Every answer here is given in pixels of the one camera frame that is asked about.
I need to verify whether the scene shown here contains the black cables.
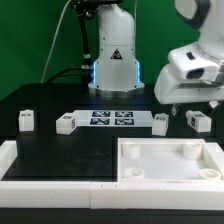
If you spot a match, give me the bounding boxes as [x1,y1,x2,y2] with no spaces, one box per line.
[45,65,94,85]

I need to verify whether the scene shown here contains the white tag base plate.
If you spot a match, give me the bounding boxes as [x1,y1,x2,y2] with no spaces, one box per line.
[74,110,153,127]

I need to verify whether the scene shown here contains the white square tabletop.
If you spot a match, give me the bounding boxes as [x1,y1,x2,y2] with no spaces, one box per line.
[117,138,224,182]

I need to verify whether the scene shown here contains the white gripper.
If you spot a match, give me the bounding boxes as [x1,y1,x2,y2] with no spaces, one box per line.
[154,64,224,116]

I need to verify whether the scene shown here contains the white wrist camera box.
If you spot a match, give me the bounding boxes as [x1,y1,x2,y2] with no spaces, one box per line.
[168,42,224,83]

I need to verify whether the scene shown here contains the white cable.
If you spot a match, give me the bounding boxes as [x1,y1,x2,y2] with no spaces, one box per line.
[40,0,73,84]

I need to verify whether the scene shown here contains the white U-shaped obstacle fence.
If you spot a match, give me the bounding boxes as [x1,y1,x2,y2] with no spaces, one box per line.
[0,141,224,210]

